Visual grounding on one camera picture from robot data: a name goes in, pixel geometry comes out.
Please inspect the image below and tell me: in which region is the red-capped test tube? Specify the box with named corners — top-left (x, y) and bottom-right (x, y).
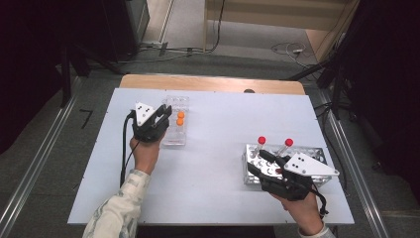
top-left (251, 135), bottom-right (267, 160)
top-left (277, 138), bottom-right (294, 157)

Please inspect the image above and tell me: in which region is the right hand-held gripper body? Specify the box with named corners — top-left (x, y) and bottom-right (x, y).
top-left (260, 151), bottom-right (341, 202)

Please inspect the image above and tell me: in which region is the person's left hand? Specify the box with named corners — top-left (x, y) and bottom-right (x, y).
top-left (129, 133), bottom-right (165, 177)

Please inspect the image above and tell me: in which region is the grey floor cable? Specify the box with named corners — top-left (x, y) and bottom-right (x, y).
top-left (118, 41), bottom-right (212, 64)

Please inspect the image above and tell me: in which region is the white floor cable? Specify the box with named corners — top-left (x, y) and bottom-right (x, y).
top-left (270, 42), bottom-right (313, 68)

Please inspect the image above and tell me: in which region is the right hand-held gripper cable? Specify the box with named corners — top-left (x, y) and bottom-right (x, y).
top-left (309, 185), bottom-right (330, 220)

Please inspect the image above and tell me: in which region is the aluminium floor rail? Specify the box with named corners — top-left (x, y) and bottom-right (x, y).
top-left (315, 87), bottom-right (392, 238)
top-left (0, 75), bottom-right (83, 238)

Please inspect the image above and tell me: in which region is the person's right hand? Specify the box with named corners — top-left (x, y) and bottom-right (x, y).
top-left (269, 192), bottom-right (325, 236)

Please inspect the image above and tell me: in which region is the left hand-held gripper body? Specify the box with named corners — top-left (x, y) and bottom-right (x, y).
top-left (132, 101), bottom-right (165, 144)

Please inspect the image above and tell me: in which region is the black metal stand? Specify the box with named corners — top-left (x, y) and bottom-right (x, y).
top-left (286, 49), bottom-right (353, 121)
top-left (58, 41), bottom-right (131, 108)

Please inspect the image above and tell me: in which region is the black hanging cable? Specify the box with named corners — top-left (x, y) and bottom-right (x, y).
top-left (203, 0), bottom-right (227, 54)

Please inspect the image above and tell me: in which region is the clear plastic tube rack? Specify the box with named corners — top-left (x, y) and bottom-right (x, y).
top-left (159, 95), bottom-right (190, 147)

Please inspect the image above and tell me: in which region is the light wooden cabinet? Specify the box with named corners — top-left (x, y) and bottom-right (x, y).
top-left (202, 0), bottom-right (362, 62)

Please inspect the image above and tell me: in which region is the hand-held gripper cable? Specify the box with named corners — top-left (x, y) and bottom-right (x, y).
top-left (119, 110), bottom-right (142, 188)
top-left (309, 185), bottom-right (330, 220)

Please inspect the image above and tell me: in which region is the metal tube rack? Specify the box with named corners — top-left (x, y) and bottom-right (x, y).
top-left (243, 143), bottom-right (333, 186)

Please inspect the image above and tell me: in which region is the dark cabinet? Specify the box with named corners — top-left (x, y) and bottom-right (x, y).
top-left (98, 0), bottom-right (151, 62)

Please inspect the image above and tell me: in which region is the left hand-held gripper cable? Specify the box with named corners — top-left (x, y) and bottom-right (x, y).
top-left (119, 110), bottom-right (142, 188)

